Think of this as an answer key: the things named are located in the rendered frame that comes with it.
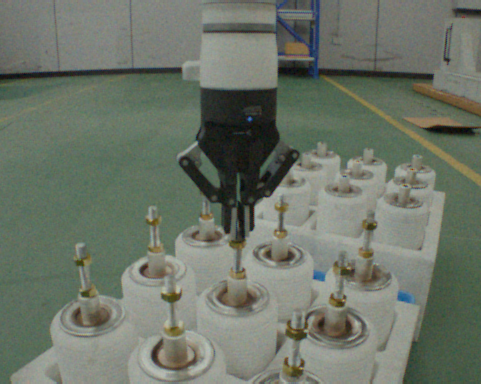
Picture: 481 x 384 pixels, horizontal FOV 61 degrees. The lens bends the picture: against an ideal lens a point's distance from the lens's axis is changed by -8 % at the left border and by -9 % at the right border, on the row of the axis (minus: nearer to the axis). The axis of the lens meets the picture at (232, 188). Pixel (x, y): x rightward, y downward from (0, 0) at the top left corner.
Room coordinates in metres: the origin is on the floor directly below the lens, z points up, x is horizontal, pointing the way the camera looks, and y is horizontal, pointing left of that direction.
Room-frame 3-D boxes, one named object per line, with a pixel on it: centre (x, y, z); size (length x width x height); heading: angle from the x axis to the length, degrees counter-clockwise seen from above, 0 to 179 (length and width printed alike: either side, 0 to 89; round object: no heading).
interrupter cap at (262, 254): (0.53, -0.06, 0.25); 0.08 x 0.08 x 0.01
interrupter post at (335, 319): (0.37, -0.11, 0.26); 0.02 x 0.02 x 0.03
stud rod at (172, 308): (0.33, 0.05, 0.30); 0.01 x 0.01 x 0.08; 80
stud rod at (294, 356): (0.27, -0.05, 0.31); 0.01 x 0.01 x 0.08; 42
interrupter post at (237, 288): (0.43, -0.01, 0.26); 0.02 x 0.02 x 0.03
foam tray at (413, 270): (0.89, -0.27, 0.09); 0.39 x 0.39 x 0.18; 62
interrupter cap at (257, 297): (0.43, -0.01, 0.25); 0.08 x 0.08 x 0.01
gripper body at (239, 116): (0.43, -0.01, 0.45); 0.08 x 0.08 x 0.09
